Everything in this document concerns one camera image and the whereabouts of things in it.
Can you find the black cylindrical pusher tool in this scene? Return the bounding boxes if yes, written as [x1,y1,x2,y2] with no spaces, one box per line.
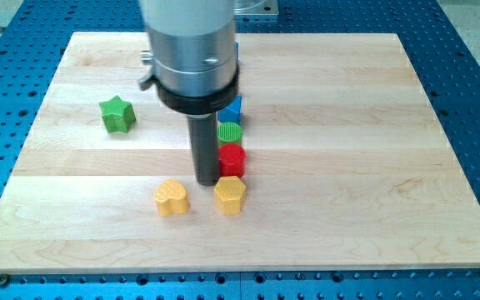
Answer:
[187,113,220,186]

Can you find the yellow heart block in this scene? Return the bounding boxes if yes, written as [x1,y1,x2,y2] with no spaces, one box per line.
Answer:
[153,179,190,217]

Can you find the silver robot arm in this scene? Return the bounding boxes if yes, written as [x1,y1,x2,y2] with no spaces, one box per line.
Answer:
[139,0,239,186]

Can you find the yellow hexagon block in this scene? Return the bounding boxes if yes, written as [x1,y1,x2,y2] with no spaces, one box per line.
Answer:
[214,176,247,215]

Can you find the green cylinder block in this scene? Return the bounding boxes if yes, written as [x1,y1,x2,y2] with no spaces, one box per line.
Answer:
[217,122,243,146]

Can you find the blue block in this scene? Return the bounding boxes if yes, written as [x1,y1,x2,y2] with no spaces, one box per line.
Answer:
[217,95,243,124]

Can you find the red cylinder block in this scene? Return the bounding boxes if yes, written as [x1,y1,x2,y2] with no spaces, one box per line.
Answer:
[218,143,246,178]

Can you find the green star block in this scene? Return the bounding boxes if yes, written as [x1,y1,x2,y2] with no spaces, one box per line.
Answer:
[99,95,136,133]

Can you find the wooden board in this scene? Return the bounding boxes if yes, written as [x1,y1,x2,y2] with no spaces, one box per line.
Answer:
[0,32,480,274]

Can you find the clear robot base mount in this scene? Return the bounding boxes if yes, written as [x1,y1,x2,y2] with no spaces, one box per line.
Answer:
[232,0,279,17]

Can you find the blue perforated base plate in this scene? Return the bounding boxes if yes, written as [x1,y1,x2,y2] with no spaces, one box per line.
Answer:
[0,1,480,299]

